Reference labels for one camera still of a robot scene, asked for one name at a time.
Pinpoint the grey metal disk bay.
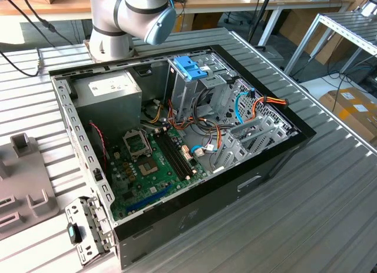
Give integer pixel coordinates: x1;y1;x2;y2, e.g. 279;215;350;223
210;115;298;175

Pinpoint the beige board connector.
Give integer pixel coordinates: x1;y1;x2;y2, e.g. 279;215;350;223
181;145;194;162

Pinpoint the black RAM slot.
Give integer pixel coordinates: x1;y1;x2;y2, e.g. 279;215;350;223
160;130;196;178
153;131;189;182

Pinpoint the grey metal drive cage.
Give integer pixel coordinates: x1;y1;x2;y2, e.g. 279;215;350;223
164;50;236;123

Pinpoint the metal socket cover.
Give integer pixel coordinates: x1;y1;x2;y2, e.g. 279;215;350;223
122;130;154;162

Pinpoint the CPU socket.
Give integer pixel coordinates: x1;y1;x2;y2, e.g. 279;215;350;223
137;156;161;178

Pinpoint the blue plastic bay latch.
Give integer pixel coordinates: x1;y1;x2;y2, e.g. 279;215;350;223
173;56;209;81

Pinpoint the green motherboard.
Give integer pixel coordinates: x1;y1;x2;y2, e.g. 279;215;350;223
107;127;213;222

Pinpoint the blue expansion slot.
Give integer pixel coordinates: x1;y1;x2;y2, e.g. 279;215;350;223
125;183;173;214

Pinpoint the grey power supply unit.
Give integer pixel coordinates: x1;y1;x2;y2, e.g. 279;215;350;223
72;70;143;144

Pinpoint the black open PC case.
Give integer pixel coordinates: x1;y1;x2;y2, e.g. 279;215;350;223
48;44;318;271

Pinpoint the black tripod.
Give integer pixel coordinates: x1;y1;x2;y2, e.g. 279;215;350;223
247;0;275;51

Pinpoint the black latch teal face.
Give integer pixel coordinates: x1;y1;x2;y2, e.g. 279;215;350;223
67;222;83;244

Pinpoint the labelled cardboard box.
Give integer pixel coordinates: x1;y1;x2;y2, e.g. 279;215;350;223
319;88;377;141

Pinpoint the grey parts rack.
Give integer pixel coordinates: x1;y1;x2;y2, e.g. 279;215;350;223
0;133;59;241

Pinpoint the metal slat shelf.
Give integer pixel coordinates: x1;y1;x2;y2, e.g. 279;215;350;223
284;12;377;76

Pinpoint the orange black wire bundle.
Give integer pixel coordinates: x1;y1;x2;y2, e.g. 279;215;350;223
167;98;227;152

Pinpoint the white plug blue wire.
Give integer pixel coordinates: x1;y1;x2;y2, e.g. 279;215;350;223
190;144;217;158

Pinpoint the yellow black wire bundle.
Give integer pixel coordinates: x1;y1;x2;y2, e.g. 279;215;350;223
141;103;166;123

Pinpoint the light blue wire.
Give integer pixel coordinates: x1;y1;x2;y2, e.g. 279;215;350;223
234;89;256;125

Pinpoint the red black fan wire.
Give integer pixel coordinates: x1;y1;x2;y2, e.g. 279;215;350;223
89;121;109;170

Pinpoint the orange wire black plug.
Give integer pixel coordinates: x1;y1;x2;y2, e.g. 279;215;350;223
252;96;289;122

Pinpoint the wooden desk white frame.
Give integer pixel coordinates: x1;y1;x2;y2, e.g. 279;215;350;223
0;0;356;47

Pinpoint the silver slot bracket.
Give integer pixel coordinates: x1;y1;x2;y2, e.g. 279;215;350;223
64;196;115;267

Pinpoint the black cable gold plug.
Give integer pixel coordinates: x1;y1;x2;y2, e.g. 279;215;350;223
0;47;42;78

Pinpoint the black cable with connector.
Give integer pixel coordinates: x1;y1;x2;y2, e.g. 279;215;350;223
4;0;74;47

